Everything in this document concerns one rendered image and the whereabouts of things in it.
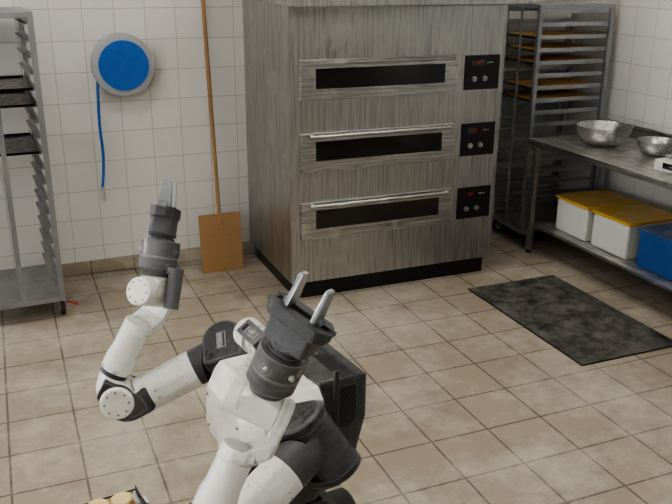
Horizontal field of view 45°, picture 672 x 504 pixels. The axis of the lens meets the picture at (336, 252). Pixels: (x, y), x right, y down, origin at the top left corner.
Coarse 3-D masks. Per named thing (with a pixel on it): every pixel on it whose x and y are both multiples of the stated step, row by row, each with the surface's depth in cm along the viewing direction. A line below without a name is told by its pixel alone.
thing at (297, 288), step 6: (300, 276) 129; (306, 276) 130; (294, 282) 130; (300, 282) 129; (294, 288) 130; (300, 288) 131; (288, 294) 130; (294, 294) 130; (300, 294) 132; (288, 300) 130; (294, 300) 132
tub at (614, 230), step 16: (608, 208) 560; (624, 208) 560; (640, 208) 560; (656, 208) 560; (608, 224) 546; (624, 224) 530; (640, 224) 529; (656, 224) 536; (592, 240) 563; (608, 240) 547; (624, 240) 533; (624, 256) 535
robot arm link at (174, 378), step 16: (160, 368) 189; (176, 368) 188; (192, 368) 188; (144, 384) 187; (160, 384) 187; (176, 384) 188; (192, 384) 189; (112, 400) 183; (128, 400) 184; (144, 400) 185; (160, 400) 188; (112, 416) 184; (128, 416) 185
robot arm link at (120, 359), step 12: (120, 336) 185; (132, 336) 184; (120, 348) 185; (132, 348) 185; (108, 360) 185; (120, 360) 184; (132, 360) 186; (108, 372) 185; (120, 372) 185; (96, 384) 186; (108, 384) 183; (120, 384) 185; (132, 384) 190
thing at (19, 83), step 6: (0, 78) 495; (6, 78) 496; (12, 78) 496; (18, 78) 496; (24, 78) 494; (0, 84) 471; (6, 84) 471; (12, 84) 471; (18, 84) 471; (24, 84) 471; (0, 90) 444; (6, 90) 445; (12, 90) 446; (18, 90) 448; (24, 90) 449
